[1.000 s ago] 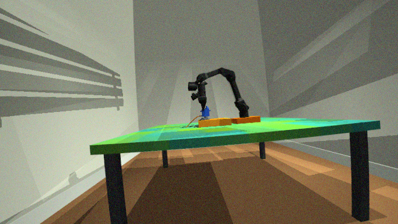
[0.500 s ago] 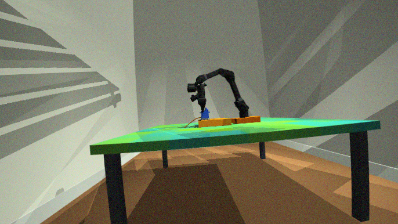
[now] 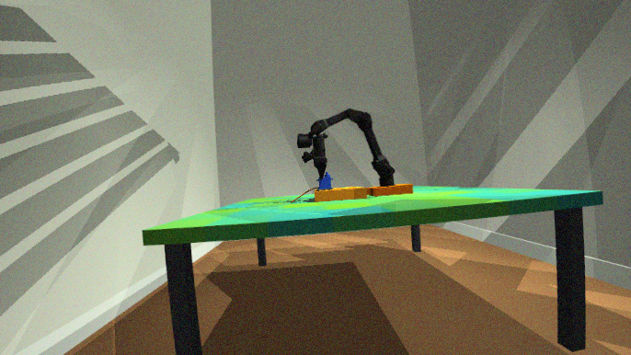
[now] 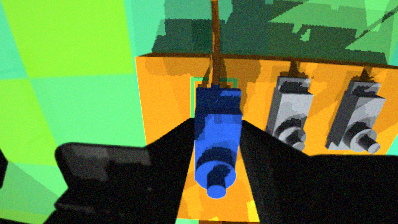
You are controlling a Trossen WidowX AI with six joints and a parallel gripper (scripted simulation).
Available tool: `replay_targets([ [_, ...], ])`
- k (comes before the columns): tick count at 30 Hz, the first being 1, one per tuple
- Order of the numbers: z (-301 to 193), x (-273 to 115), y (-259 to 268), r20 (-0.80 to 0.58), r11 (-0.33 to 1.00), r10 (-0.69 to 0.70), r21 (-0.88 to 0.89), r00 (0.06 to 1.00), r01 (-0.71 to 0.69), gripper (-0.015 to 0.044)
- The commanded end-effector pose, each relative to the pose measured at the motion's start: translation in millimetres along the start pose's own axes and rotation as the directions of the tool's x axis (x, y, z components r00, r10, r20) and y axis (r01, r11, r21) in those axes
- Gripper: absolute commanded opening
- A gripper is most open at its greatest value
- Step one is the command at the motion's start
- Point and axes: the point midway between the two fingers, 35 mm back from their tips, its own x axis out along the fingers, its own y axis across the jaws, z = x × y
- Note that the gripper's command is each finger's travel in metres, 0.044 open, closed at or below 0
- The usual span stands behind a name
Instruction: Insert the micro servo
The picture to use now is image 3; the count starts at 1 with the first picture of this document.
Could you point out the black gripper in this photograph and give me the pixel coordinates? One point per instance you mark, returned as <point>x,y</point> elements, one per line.
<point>320,160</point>

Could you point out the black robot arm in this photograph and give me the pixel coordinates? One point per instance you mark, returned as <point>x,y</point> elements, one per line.
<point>363,119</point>

